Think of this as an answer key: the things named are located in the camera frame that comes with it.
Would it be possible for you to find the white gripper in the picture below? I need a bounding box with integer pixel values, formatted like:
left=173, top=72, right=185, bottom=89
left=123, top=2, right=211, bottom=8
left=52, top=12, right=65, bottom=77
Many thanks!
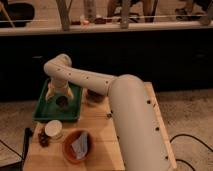
left=45, top=77, right=74, bottom=101

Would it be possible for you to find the dark brown cup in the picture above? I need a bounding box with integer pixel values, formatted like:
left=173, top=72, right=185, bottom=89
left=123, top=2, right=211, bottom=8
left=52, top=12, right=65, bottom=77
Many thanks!
left=56, top=96, right=68, bottom=107

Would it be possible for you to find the brown cup behind arm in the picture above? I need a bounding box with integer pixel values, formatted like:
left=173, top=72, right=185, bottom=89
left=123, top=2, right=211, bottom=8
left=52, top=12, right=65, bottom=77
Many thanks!
left=86, top=90, right=105, bottom=103

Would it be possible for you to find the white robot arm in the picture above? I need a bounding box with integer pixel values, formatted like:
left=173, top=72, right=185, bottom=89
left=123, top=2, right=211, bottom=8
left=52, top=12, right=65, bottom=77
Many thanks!
left=44, top=54, right=176, bottom=171

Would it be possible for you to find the green plastic tray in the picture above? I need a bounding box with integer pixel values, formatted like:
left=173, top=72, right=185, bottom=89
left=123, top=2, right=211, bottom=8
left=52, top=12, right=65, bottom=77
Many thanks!
left=33, top=79, right=82, bottom=122

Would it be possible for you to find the white paper cup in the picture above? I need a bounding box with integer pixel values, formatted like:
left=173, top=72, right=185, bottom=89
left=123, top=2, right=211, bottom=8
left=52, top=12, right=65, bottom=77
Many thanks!
left=45, top=120, right=62, bottom=139

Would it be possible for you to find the orange bowl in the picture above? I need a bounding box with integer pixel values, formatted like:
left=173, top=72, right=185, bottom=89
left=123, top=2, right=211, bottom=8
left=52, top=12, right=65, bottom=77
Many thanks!
left=62, top=130, right=94, bottom=164

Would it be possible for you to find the dark small objects cluster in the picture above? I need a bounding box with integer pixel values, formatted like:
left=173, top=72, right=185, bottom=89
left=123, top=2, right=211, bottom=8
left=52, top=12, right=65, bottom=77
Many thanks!
left=38, top=132, right=49, bottom=147

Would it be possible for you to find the white crumpled paper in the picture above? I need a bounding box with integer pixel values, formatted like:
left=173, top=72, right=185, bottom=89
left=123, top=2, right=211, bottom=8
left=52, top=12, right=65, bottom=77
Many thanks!
left=71, top=131, right=88, bottom=160

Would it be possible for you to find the wooden table board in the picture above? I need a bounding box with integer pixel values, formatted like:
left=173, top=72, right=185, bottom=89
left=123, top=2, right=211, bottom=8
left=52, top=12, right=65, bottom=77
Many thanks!
left=22, top=81, right=178, bottom=171

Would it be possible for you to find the black cable right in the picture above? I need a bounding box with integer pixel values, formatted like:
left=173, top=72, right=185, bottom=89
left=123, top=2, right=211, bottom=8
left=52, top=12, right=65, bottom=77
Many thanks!
left=169, top=133, right=213, bottom=171

